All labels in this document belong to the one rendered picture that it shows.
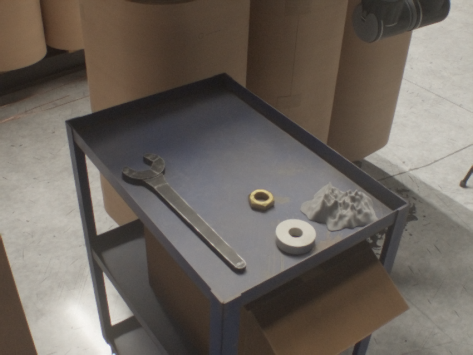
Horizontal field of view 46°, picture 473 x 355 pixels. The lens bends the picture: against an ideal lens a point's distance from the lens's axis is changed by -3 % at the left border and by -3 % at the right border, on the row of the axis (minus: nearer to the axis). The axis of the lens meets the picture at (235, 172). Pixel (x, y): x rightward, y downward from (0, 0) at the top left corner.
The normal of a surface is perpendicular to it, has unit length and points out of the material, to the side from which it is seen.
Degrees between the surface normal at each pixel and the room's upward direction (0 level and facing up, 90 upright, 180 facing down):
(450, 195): 0
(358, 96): 90
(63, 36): 90
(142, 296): 0
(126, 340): 0
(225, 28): 90
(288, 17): 90
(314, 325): 26
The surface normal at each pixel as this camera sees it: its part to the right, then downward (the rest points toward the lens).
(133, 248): 0.04, -0.80
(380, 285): 0.28, -0.49
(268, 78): -0.14, 0.59
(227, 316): 0.58, 0.50
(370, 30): -0.83, 0.40
